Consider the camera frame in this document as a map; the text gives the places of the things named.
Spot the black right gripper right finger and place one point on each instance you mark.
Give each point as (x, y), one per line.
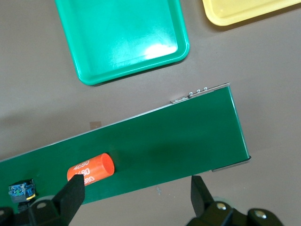
(200, 195)

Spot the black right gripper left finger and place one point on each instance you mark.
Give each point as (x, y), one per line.
(70, 195)

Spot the orange cylinder with white print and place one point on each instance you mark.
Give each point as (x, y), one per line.
(96, 168)

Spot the yellow push button switch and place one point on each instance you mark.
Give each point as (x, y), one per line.
(22, 190)

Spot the green conveyor belt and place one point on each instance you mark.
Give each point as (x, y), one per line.
(164, 146)

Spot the brown tape piece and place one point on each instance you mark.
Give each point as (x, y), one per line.
(95, 125)

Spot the green plastic tray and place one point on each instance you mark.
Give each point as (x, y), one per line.
(122, 35)

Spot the yellow plastic tray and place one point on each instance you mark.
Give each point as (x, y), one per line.
(235, 9)

